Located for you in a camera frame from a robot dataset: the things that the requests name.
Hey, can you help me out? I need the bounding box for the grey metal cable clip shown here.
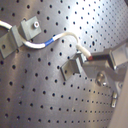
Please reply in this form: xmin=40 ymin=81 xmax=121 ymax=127
xmin=0 ymin=17 xmax=41 ymax=58
xmin=61 ymin=53 xmax=86 ymax=81

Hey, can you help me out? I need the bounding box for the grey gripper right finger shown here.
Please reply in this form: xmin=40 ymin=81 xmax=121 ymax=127
xmin=88 ymin=49 xmax=115 ymax=69

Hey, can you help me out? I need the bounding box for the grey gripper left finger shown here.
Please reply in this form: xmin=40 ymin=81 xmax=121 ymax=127
xmin=82 ymin=61 xmax=125 ymax=81

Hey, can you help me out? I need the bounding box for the white cable with blue bands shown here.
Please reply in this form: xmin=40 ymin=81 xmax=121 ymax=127
xmin=0 ymin=20 xmax=94 ymax=62

